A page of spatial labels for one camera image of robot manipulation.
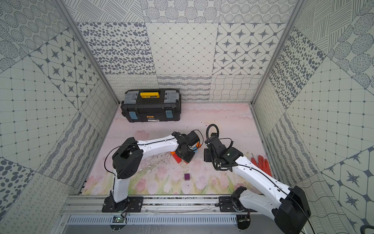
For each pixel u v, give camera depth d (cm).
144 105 96
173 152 89
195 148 76
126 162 49
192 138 72
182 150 66
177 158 88
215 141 61
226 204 72
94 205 75
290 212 38
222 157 58
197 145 76
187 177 82
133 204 75
